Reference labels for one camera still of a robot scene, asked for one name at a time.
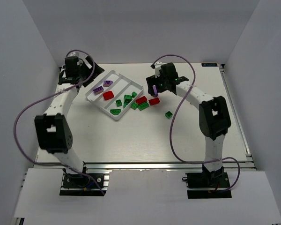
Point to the red rounded lego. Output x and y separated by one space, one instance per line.
108 95

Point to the red lego brick right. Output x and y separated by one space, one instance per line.
154 101

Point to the purple arched lego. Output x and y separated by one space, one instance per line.
107 83

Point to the white divided tray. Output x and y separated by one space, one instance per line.
121 86

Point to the aluminium table frame rail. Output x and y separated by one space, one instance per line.
227 165

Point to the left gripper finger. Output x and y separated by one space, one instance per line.
86 81
97 69

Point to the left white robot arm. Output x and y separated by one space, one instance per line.
53 132

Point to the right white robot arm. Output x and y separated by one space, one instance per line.
214 118

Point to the green long lego brick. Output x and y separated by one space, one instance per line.
143 106

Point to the small green lego in tray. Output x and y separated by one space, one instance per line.
134 94

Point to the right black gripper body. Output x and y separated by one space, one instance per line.
152 82

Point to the green lego brick by tray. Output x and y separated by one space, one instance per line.
134 105

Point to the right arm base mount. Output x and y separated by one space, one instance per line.
197 188

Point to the purple rounded lego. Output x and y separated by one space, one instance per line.
155 91

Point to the green lego square brick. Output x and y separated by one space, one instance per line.
118 103

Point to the green lego two-by-two brick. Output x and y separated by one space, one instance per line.
127 101

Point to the red lego brick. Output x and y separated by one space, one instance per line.
141 100
154 101

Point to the red lego brick upper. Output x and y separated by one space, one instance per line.
141 100

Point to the right blue label sticker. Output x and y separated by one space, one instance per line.
209 65

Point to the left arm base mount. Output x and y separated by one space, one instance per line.
79 185

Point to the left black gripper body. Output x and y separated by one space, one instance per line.
89 71

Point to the purple lego brick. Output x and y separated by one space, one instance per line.
98 90

